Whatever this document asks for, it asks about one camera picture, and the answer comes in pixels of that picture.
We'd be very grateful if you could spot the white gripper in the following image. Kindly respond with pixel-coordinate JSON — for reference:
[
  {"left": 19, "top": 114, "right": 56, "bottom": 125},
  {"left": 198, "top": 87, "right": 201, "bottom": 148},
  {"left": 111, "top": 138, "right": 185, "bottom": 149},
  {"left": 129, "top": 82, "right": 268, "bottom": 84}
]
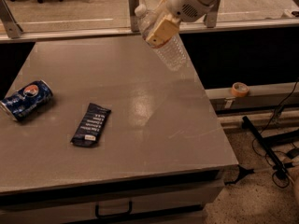
[{"left": 146, "top": 0, "right": 216, "bottom": 48}]

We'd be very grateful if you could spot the clear plastic water bottle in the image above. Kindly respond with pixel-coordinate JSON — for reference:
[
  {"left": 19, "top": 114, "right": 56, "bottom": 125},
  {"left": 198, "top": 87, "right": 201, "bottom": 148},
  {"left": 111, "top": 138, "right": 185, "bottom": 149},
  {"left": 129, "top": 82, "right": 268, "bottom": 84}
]
[{"left": 135, "top": 4, "right": 188, "bottom": 71}]

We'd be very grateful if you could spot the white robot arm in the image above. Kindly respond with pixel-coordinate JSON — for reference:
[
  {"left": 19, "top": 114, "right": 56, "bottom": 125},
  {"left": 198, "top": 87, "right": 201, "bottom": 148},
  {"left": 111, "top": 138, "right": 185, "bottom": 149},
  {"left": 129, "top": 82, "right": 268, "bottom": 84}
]
[{"left": 145, "top": 0, "right": 221, "bottom": 48}]

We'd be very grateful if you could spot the orange masking tape roll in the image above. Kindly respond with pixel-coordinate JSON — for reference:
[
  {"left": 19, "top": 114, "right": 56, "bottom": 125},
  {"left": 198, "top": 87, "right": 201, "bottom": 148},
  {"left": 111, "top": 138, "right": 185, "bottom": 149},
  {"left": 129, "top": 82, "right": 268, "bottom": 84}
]
[{"left": 231, "top": 82, "right": 249, "bottom": 97}]

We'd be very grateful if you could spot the dark blue snack bar wrapper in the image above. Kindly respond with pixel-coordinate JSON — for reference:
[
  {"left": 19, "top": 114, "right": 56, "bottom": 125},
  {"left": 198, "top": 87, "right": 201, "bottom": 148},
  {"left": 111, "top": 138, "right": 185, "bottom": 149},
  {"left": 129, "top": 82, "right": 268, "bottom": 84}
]
[{"left": 71, "top": 103, "right": 111, "bottom": 147}]

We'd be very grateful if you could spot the blue pepsi soda can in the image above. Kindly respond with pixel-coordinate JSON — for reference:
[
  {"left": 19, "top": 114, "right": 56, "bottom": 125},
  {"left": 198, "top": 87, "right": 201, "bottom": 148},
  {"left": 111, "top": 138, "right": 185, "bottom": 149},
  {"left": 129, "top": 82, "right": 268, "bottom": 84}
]
[{"left": 0, "top": 80, "right": 53, "bottom": 121}]

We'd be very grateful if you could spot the black metal stand leg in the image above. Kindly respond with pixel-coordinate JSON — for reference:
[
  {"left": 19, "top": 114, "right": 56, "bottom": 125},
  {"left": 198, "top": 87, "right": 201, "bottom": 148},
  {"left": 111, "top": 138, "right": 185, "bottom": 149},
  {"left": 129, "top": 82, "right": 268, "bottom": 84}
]
[{"left": 242, "top": 116, "right": 299, "bottom": 180}]

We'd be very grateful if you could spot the grey table drawer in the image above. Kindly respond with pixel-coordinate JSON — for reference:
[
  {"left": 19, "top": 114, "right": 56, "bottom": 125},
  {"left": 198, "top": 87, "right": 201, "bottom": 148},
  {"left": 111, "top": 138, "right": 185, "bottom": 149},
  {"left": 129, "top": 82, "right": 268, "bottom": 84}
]
[{"left": 0, "top": 179, "right": 224, "bottom": 224}]

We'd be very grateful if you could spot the middle metal glass bracket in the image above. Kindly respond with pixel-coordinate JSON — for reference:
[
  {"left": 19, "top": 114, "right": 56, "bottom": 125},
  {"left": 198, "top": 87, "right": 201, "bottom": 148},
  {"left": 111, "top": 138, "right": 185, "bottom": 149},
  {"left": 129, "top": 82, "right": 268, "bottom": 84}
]
[{"left": 128, "top": 0, "right": 139, "bottom": 32}]

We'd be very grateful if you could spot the metal glass bracket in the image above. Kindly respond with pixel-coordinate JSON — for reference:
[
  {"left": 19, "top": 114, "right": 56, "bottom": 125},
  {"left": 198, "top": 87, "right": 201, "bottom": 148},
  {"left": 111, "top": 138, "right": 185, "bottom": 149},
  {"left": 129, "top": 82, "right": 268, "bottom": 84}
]
[
  {"left": 0, "top": 0, "right": 22, "bottom": 39},
  {"left": 204, "top": 0, "right": 221, "bottom": 28},
  {"left": 128, "top": 0, "right": 139, "bottom": 32}
]

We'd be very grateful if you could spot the right metal glass bracket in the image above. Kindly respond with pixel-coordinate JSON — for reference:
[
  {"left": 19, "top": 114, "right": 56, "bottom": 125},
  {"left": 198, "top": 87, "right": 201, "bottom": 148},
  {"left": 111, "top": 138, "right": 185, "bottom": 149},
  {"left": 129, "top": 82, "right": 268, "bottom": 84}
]
[{"left": 204, "top": 0, "right": 221, "bottom": 28}]

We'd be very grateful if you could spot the grey metal rail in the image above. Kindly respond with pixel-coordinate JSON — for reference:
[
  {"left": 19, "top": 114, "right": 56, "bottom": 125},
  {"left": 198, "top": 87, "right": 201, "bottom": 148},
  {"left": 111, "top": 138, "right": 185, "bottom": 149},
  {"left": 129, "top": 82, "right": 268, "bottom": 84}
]
[{"left": 206, "top": 82, "right": 299, "bottom": 114}]

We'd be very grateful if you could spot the left metal glass bracket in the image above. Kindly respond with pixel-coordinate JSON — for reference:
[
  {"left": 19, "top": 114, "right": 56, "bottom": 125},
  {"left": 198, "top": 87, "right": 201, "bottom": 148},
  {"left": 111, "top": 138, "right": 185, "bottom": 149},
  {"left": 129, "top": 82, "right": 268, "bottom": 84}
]
[{"left": 0, "top": 0, "right": 22, "bottom": 39}]

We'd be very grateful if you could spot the black drawer handle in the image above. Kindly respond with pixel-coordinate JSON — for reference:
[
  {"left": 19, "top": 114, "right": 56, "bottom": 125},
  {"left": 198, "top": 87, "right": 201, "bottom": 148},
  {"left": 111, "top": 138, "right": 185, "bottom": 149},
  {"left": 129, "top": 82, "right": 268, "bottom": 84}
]
[{"left": 94, "top": 201, "right": 133, "bottom": 219}]

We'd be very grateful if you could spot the black floor cable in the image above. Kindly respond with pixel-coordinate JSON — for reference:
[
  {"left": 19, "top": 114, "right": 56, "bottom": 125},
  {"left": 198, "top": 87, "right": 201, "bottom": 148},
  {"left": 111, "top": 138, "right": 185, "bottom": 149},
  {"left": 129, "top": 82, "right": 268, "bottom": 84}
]
[{"left": 251, "top": 81, "right": 299, "bottom": 189}]

